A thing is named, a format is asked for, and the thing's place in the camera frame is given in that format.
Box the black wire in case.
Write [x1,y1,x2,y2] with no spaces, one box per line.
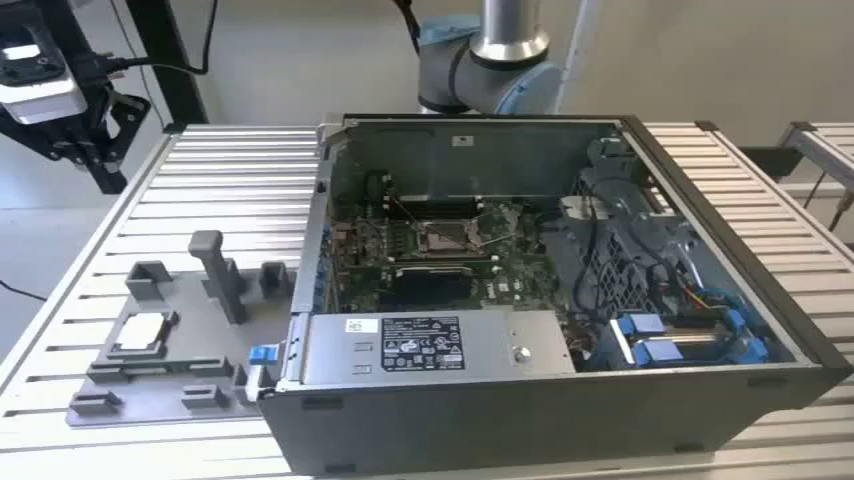
[573,177,675,314]

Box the thin wire locking lever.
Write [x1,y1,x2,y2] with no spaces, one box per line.
[389,194,421,226]

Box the silver power supply unit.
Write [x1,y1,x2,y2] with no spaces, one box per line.
[297,308,579,387]

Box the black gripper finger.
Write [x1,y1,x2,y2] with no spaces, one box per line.
[84,85,152,195]
[0,107,101,166]

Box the black cable behind arm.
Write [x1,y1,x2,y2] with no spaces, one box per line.
[392,0,425,57]

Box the green motherboard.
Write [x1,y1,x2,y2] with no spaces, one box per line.
[325,195,569,315]

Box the black label on power supply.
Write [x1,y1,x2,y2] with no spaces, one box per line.
[377,314,465,372]

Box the hard disk in blue carrier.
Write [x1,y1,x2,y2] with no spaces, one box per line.
[625,337,766,367]
[616,312,743,342]

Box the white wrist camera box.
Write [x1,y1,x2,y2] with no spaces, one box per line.
[0,42,92,126]

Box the black frame post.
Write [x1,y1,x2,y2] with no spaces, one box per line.
[124,0,212,127]

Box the thin black floor cable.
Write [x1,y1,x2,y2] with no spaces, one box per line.
[0,278,49,302]

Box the black RAM slot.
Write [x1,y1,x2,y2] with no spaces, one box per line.
[384,203,484,216]
[384,195,483,206]

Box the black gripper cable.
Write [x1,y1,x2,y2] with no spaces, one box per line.
[97,0,221,77]

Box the open black PC case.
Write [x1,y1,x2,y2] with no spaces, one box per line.
[256,112,852,476]

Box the grey plastic parts rack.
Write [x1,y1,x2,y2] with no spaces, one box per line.
[62,229,300,429]

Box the grey metal disk bay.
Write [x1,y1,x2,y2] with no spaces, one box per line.
[540,164,735,324]

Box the CPU socket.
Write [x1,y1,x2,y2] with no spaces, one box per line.
[415,218,469,257]

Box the silver square CPU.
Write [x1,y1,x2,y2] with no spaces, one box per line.
[113,315,169,350]

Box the slatted metal side table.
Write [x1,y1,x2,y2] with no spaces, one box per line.
[776,119,854,236]

